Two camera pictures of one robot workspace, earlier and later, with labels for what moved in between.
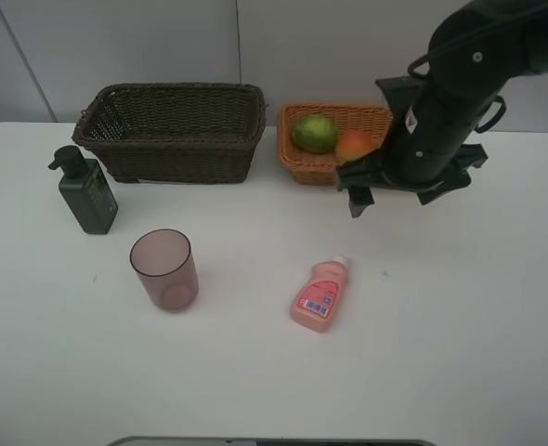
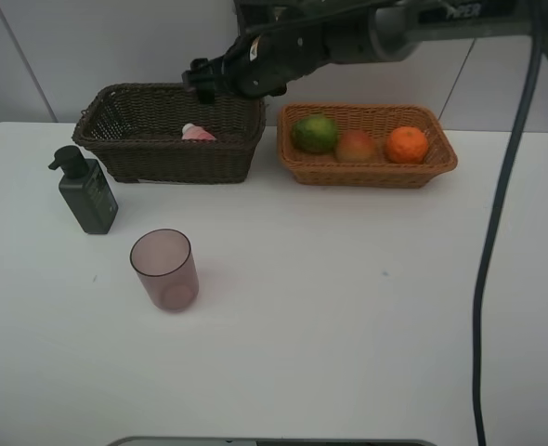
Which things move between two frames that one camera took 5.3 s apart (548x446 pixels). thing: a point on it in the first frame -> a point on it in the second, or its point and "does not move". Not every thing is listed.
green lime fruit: (315, 135) does not move
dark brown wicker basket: (175, 133) does not move
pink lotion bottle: (315, 304) -> (191, 132)
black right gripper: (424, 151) -> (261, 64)
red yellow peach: (355, 143) does not move
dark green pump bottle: (85, 190) does not move
